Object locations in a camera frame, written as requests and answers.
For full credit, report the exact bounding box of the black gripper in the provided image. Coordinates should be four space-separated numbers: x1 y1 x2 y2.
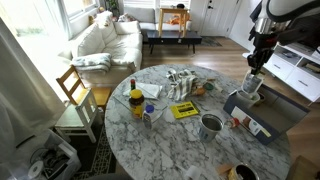
248 32 280 76

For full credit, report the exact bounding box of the juice pouch with green cap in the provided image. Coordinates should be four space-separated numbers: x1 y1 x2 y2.
242 70 265 95

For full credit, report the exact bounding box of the silver metal cup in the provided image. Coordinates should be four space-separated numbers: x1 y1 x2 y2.
198 113 224 144

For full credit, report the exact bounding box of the dark blue cardboard box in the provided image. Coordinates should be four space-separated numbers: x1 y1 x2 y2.
222 82 311 146

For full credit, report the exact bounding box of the brown cardboard box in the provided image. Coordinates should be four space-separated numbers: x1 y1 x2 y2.
285 154 320 180

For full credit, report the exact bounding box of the clear plastic deli container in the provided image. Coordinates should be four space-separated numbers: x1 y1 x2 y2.
235 89 262 109

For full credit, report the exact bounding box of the white TV cabinet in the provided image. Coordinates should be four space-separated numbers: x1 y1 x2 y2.
242 39 320 103

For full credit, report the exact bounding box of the dark hanging jacket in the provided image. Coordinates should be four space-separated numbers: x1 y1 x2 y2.
249 1 264 32

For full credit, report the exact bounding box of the small dark door mat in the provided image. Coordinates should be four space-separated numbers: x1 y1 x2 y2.
199 35 223 48

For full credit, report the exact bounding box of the white door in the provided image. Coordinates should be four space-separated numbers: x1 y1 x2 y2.
199 0 241 37

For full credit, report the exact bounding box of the striped dish towel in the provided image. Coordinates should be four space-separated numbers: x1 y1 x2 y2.
165 68 200 102

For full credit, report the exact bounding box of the yellow black booklet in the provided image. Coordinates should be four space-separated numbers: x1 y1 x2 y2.
170 100 200 120

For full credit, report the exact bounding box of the black coffee table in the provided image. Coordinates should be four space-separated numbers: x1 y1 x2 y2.
146 29 203 55

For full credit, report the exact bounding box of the orange plush toy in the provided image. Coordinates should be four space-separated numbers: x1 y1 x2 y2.
166 13 192 26

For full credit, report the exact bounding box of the wooden stool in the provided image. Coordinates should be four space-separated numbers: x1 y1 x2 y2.
157 7 190 38

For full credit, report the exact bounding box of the clear glass tray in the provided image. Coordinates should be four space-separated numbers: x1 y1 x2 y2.
112 87 169 126

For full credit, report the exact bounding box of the yellow printed tin can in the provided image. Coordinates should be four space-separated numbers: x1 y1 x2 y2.
228 163 260 180

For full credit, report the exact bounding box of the white folded napkin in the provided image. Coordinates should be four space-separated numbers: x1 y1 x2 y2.
122 82 164 100

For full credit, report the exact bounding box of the small bottle with blue cap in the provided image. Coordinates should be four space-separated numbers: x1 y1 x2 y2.
142 104 156 129

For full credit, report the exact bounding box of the brown jar with yellow lid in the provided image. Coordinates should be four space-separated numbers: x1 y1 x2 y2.
128 88 146 119

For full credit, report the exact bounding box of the white sectional sofa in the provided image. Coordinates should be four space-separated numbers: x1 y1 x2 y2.
58 6 193 86

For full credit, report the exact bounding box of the floral patterned cushion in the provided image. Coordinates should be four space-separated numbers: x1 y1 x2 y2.
94 10 114 28
117 13 136 23

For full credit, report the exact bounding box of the potted green plant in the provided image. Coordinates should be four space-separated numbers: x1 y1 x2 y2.
105 0 120 18

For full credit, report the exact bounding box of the wooden chair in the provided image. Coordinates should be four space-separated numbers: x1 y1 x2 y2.
55 65 113 111
54 89 100 144

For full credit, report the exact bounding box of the grey white throw blanket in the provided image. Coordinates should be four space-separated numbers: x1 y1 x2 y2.
70 52 113 74

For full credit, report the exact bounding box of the patterned floor rug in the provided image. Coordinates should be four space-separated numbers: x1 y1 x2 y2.
71 123 118 180

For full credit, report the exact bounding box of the white framed window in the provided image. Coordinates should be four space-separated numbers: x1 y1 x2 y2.
61 0 101 19

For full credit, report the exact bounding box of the clear plastic storage bin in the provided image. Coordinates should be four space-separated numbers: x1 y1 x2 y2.
8 128 82 180

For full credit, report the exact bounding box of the white sheer curtain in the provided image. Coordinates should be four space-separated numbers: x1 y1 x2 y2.
0 16 68 164

